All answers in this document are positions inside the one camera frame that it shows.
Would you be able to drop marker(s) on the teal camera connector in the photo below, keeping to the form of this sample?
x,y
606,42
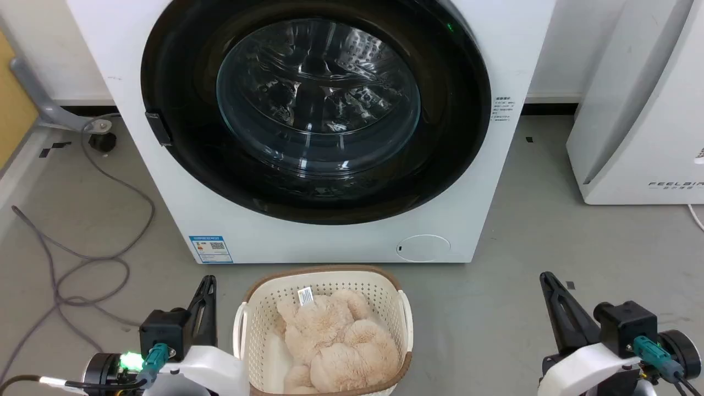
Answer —
x,y
154,360
654,355

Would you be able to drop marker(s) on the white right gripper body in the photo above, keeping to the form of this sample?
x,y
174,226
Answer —
x,y
583,374

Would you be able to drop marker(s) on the blue energy label sticker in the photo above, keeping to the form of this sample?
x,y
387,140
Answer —
x,y
210,249

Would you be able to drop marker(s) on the yellow wooden panel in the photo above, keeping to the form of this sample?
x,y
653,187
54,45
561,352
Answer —
x,y
12,104

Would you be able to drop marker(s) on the teal left camera connector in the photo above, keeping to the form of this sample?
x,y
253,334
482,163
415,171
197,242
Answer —
x,y
154,360

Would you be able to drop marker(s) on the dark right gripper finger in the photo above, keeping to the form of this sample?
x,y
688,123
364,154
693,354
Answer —
x,y
577,319
556,316

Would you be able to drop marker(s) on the white front-load washing machine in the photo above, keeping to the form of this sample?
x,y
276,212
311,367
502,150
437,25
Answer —
x,y
165,209

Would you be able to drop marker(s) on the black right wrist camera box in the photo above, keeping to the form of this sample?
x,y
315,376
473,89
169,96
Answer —
x,y
626,327

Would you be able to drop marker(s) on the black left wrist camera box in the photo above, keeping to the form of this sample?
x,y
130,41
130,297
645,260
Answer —
x,y
164,333

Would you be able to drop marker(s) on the grey metal support leg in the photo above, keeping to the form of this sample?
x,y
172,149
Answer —
x,y
38,102

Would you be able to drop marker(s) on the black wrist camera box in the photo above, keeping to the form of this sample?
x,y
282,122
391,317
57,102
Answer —
x,y
164,333
626,327

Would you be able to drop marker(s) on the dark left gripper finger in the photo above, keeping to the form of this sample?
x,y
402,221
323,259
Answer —
x,y
196,322
209,319

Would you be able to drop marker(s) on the beige plush teddy toy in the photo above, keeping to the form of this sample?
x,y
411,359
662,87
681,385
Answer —
x,y
344,352

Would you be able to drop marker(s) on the black round glass washer door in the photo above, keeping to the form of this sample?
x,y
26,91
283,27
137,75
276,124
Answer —
x,y
445,143

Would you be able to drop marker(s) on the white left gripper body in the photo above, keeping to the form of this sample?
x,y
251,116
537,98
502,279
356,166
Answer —
x,y
212,374

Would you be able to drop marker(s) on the cream perforated laundry basket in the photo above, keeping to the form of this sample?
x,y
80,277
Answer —
x,y
257,319

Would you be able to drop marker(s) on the white air purifier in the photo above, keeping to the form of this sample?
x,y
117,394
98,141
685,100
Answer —
x,y
649,137

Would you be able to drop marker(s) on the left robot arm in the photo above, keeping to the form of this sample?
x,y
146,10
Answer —
x,y
107,371

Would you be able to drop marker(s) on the white barcode toy tag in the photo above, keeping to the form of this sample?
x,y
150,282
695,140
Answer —
x,y
306,296

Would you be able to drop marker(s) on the teal right camera connector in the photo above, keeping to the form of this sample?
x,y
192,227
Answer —
x,y
654,355

